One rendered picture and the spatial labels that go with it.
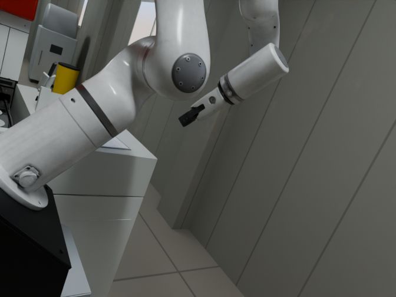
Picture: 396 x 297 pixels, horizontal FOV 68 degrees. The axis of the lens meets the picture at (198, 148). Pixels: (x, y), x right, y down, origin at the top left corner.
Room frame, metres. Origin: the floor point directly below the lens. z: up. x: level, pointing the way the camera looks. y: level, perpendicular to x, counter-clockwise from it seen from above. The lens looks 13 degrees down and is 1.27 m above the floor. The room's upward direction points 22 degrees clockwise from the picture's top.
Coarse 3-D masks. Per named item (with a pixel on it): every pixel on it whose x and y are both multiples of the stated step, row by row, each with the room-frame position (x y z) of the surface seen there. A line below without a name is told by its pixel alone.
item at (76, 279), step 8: (64, 232) 0.61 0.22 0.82; (72, 240) 0.59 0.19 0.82; (72, 248) 0.57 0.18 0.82; (72, 256) 0.55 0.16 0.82; (72, 264) 0.52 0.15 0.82; (80, 264) 0.53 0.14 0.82; (72, 272) 0.50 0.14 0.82; (80, 272) 0.51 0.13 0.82; (72, 280) 0.48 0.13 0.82; (80, 280) 0.49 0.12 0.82; (64, 288) 0.46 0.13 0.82; (72, 288) 0.47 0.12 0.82; (80, 288) 0.47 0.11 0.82; (88, 288) 0.48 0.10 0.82; (64, 296) 0.44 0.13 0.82; (72, 296) 0.45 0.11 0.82; (80, 296) 0.46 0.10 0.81; (88, 296) 0.47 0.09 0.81
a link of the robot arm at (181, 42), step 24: (168, 0) 0.57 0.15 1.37; (192, 0) 0.59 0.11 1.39; (168, 24) 0.55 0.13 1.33; (192, 24) 0.57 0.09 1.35; (168, 48) 0.54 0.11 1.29; (192, 48) 0.56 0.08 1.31; (144, 72) 0.59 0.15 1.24; (168, 72) 0.54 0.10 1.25; (192, 72) 0.55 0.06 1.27; (168, 96) 0.57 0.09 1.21; (192, 96) 0.58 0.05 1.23
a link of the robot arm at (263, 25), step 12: (240, 0) 0.73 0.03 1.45; (252, 0) 0.70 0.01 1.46; (264, 0) 0.70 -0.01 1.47; (276, 0) 0.72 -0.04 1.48; (240, 12) 0.75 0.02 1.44; (252, 12) 0.71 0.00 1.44; (264, 12) 0.71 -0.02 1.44; (276, 12) 0.74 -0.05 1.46; (252, 24) 0.78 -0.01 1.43; (264, 24) 0.77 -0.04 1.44; (276, 24) 0.79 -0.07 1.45; (252, 36) 0.83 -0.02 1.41; (264, 36) 0.82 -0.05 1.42; (276, 36) 0.82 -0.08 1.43; (252, 48) 0.85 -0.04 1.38
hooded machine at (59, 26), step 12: (48, 12) 5.45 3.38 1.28; (60, 12) 5.58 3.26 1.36; (72, 12) 5.84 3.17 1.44; (48, 24) 5.41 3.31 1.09; (60, 24) 5.54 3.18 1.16; (72, 24) 5.68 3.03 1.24; (36, 36) 5.77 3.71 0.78; (48, 36) 5.36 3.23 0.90; (60, 36) 5.47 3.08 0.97; (72, 36) 5.65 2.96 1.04; (36, 48) 5.29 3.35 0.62; (48, 48) 5.39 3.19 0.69; (60, 48) 5.49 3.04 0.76; (72, 48) 5.62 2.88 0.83; (36, 60) 5.30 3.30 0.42; (48, 60) 5.41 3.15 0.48; (60, 60) 5.52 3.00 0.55; (36, 72) 5.33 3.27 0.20
